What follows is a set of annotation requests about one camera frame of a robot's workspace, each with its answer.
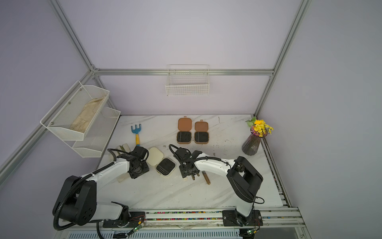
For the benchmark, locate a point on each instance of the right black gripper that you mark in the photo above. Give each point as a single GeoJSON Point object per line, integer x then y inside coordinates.
{"type": "Point", "coordinates": [189, 172]}

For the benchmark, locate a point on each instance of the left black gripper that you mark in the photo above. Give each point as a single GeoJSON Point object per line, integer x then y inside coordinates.
{"type": "Point", "coordinates": [146, 168]}

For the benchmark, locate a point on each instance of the cream nail clipper case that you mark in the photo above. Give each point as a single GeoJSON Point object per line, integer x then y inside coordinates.
{"type": "Point", "coordinates": [163, 165]}

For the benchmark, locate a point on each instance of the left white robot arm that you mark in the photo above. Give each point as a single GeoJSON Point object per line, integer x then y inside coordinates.
{"type": "Point", "coordinates": [77, 203]}

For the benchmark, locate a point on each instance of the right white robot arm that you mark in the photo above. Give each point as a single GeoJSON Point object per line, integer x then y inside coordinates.
{"type": "Point", "coordinates": [244, 179]}

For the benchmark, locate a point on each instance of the large brown nail clipper lower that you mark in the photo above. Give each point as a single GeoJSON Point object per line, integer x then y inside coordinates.
{"type": "Point", "coordinates": [206, 178]}

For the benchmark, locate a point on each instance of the brown case left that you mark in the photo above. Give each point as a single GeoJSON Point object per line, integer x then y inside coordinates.
{"type": "Point", "coordinates": [184, 135]}

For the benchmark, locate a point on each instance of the brown case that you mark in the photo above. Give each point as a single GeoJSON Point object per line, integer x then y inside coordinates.
{"type": "Point", "coordinates": [184, 135]}
{"type": "Point", "coordinates": [201, 135]}

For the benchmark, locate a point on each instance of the brown case right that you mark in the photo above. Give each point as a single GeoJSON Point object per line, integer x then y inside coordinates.
{"type": "Point", "coordinates": [201, 135]}

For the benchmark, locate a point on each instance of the blue yellow toy rake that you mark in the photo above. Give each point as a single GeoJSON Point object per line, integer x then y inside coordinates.
{"type": "Point", "coordinates": [136, 130]}

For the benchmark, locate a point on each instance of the white mesh lower shelf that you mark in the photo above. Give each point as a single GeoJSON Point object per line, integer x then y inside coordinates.
{"type": "Point", "coordinates": [97, 136]}

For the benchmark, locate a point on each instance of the white mesh shelf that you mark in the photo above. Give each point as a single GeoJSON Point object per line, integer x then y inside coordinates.
{"type": "Point", "coordinates": [97, 136]}
{"type": "Point", "coordinates": [59, 119]}

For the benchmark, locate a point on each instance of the dark glass vase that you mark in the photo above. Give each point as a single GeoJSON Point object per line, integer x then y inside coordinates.
{"type": "Point", "coordinates": [251, 145]}

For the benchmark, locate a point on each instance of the beige cloth glove in shelf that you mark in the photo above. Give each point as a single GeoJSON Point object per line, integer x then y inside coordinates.
{"type": "Point", "coordinates": [83, 120]}

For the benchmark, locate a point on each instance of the yellow flower bouquet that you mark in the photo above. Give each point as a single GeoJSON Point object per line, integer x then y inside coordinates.
{"type": "Point", "coordinates": [259, 128]}

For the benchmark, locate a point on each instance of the white mesh upper shelf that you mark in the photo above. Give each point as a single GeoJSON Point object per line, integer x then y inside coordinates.
{"type": "Point", "coordinates": [59, 119]}

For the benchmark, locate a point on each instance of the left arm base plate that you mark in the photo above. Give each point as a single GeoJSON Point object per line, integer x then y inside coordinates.
{"type": "Point", "coordinates": [131, 221]}

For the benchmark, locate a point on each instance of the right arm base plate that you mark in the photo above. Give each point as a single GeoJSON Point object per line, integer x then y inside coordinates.
{"type": "Point", "coordinates": [233, 218]}

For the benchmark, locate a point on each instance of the white wire wall basket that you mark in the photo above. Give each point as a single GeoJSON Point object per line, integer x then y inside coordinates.
{"type": "Point", "coordinates": [187, 85]}

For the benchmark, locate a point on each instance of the aluminium frame rail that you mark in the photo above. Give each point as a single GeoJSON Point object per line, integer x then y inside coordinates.
{"type": "Point", "coordinates": [164, 72]}

